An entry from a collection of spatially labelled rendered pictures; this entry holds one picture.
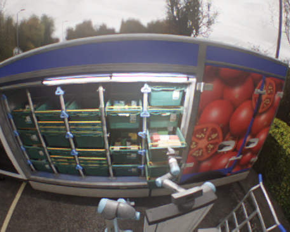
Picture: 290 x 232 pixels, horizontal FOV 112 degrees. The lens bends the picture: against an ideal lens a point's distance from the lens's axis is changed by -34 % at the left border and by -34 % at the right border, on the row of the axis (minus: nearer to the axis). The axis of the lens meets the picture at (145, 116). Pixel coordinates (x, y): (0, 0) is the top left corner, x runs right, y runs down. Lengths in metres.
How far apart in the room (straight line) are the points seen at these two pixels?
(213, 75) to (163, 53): 0.53
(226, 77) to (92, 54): 1.30
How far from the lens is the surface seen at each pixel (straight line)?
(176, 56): 1.35
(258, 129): 2.37
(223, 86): 1.62
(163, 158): 1.67
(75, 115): 1.70
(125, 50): 1.28
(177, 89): 1.59
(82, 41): 1.34
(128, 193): 2.34
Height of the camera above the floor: 2.37
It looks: 27 degrees down
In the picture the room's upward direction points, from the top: 2 degrees clockwise
